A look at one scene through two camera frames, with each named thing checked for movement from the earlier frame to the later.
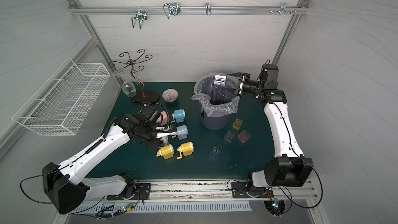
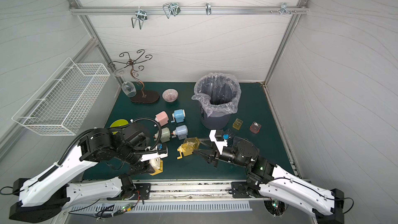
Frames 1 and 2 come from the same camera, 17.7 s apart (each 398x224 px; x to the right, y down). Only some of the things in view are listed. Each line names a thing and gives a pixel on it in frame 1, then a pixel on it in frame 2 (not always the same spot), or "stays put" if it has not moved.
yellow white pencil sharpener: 186,149 stays put
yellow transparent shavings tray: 237,124 stays put
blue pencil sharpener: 182,132 stays put
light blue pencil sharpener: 179,115 stays put
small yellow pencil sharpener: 167,152 to 157,171
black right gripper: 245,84 to 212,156
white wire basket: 62,104 stays put
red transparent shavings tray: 243,136 to 255,127
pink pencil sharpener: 162,119 stays put
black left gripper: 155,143 to 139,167
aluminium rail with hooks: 171,10 stays put
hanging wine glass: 128,87 stays put
